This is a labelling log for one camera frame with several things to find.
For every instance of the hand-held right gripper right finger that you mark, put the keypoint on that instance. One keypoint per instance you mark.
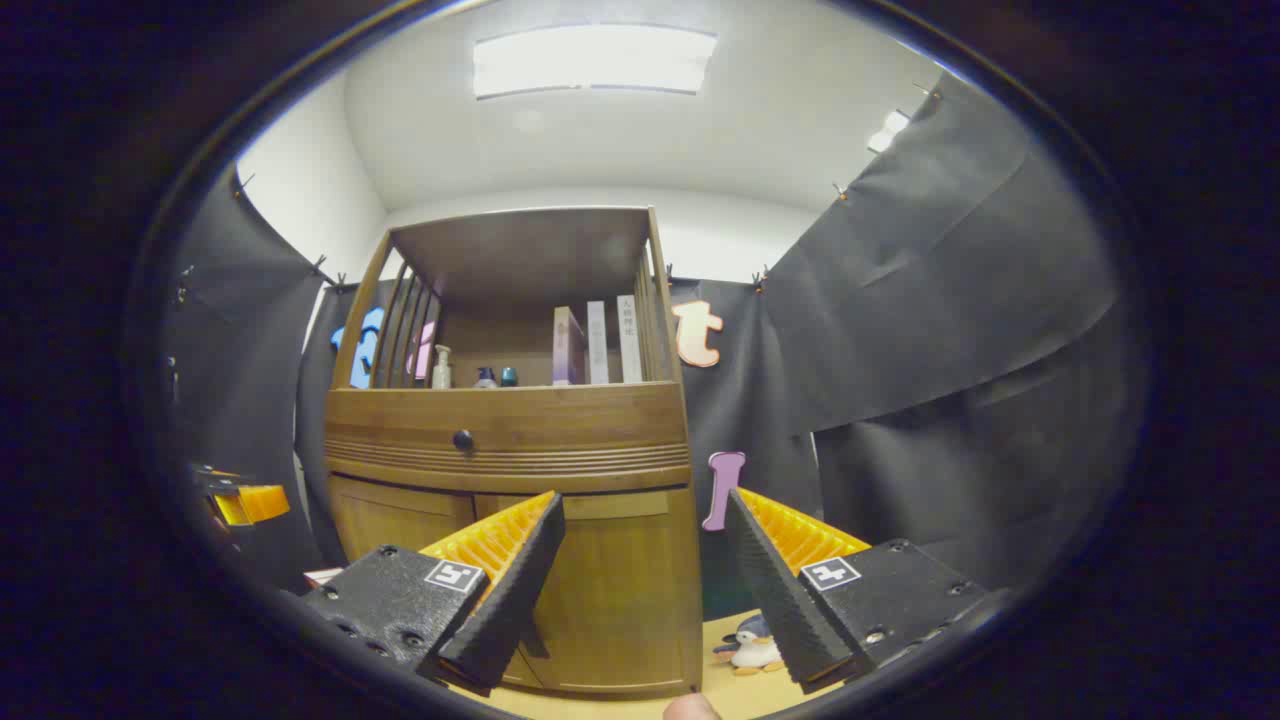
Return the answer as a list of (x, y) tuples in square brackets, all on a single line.
[(775, 600)]

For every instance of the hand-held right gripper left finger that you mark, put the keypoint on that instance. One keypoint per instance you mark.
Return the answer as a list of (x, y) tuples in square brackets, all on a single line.
[(515, 600)]

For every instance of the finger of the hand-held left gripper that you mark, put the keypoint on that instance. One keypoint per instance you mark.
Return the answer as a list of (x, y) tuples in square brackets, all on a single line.
[(262, 502)]

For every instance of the wooden shoe cabinet door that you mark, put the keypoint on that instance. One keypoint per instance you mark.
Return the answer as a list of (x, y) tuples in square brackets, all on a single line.
[(630, 600), (390, 515)]

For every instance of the wooden double-door shoe cabinet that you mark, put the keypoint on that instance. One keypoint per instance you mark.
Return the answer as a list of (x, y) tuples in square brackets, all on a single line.
[(520, 250)]

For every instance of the wooden cabinet drawer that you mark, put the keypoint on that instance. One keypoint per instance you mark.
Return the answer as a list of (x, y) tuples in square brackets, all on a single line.
[(580, 420)]

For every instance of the penguin plush toy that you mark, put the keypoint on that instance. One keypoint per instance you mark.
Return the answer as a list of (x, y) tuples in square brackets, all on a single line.
[(752, 650)]

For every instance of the red and white book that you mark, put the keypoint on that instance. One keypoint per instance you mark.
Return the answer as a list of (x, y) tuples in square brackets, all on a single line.
[(322, 576)]

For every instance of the black round drawer knob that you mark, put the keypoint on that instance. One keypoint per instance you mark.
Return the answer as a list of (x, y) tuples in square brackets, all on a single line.
[(463, 439)]

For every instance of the white pump bottle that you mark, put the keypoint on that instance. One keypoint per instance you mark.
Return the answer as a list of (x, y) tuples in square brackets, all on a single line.
[(441, 372)]

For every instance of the teal small bottle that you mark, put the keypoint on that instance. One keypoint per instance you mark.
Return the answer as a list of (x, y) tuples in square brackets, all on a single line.
[(509, 377)]

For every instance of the blue-capped small bottle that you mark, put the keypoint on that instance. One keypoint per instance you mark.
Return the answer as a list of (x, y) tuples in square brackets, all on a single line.
[(485, 378)]

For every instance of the purple book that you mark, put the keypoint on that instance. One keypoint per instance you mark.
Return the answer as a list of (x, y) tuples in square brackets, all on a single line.
[(566, 350)]

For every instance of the grey book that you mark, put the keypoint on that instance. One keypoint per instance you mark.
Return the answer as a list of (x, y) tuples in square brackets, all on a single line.
[(597, 345)]

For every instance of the black backdrop cloth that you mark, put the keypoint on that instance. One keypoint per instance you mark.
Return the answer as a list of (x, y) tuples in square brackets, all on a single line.
[(950, 300)]

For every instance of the small ceiling light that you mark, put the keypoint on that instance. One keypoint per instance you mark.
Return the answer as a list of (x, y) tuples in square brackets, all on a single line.
[(888, 131)]

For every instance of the large ceiling light panel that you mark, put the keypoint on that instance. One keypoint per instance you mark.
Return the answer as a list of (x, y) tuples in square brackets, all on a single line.
[(595, 60)]

